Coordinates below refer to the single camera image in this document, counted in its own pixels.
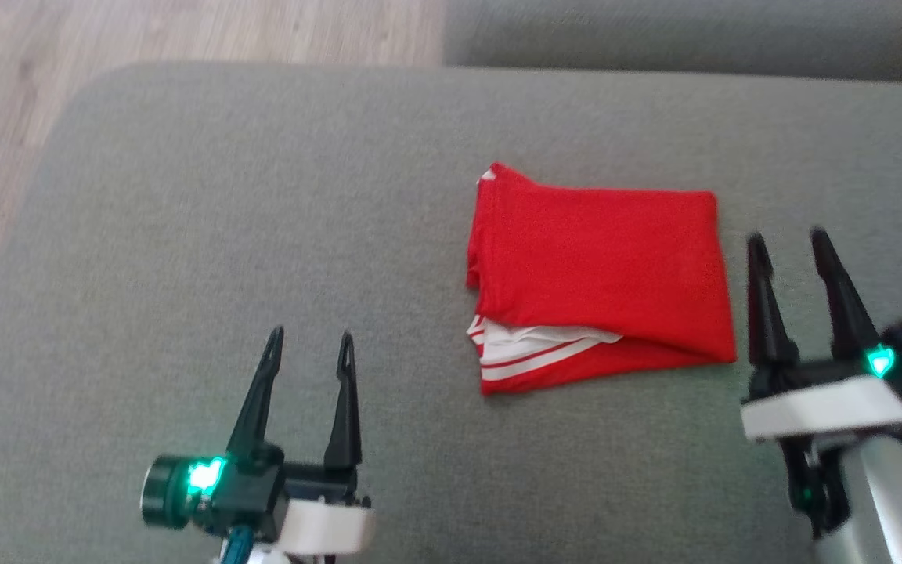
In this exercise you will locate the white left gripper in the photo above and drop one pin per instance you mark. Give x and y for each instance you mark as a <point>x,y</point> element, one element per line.
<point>326,529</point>

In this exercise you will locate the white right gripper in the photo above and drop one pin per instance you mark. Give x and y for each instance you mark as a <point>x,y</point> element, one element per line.
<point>827,407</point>

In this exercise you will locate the red and white shorts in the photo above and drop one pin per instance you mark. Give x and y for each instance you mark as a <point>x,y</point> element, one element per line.
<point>600,266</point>

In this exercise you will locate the grey fabric sofa seat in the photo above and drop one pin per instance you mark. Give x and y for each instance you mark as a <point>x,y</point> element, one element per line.
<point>341,235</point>

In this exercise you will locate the grey sofa cushion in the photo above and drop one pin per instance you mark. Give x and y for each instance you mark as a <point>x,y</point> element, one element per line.
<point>694,35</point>

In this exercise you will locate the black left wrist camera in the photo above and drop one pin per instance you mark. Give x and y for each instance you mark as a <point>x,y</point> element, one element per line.
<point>177,489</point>

